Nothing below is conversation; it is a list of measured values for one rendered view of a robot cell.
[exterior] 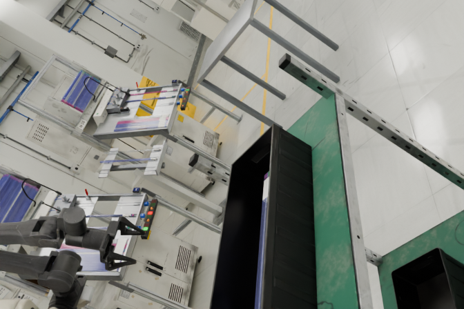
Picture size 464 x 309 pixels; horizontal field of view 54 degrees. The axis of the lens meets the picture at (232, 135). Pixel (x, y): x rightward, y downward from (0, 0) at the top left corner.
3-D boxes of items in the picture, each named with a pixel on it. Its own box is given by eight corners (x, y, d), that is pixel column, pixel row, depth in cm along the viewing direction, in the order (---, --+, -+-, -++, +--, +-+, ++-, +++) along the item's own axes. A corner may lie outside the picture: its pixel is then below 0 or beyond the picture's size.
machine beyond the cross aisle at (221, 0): (262, -22, 740) (159, -95, 682) (258, 1, 679) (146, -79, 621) (216, 38, 820) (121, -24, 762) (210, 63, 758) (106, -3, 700)
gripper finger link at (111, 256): (141, 239, 125) (107, 234, 125) (134, 261, 120) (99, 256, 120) (140, 253, 130) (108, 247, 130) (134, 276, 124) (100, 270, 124)
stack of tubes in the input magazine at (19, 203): (39, 187, 344) (5, 172, 335) (7, 244, 305) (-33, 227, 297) (34, 196, 351) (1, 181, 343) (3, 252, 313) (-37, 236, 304)
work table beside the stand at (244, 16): (340, 80, 325) (249, 17, 301) (279, 132, 370) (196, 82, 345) (338, 45, 357) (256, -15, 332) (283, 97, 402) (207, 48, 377)
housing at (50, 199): (65, 202, 354) (59, 190, 345) (39, 256, 318) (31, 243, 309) (56, 203, 356) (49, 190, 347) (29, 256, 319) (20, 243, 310)
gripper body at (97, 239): (117, 220, 129) (91, 216, 129) (105, 250, 121) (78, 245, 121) (117, 234, 133) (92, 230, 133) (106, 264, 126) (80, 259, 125)
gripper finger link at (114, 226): (147, 219, 131) (114, 214, 130) (141, 240, 125) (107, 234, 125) (146, 234, 135) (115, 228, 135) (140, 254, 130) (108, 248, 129)
